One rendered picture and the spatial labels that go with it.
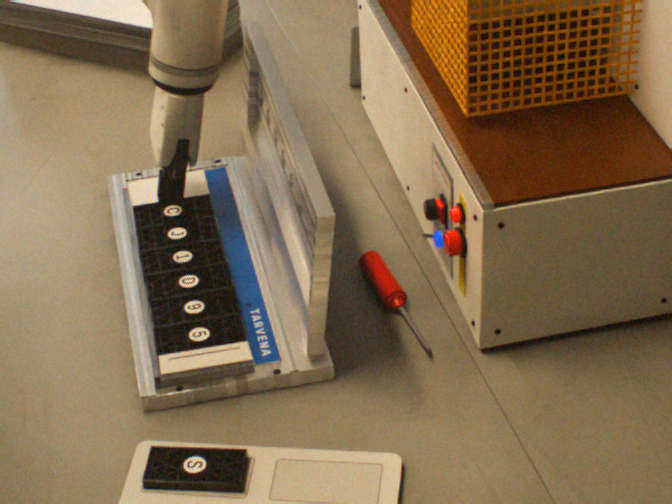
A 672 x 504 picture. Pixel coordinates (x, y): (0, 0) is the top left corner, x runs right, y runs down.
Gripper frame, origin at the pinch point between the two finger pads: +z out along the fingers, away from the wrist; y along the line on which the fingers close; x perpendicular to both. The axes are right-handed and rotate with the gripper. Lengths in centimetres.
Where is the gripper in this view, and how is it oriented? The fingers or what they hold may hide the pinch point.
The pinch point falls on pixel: (171, 186)
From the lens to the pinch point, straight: 169.6
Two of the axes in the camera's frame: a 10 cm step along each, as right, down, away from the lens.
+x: 9.6, 0.0, 2.6
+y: 2.1, 5.7, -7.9
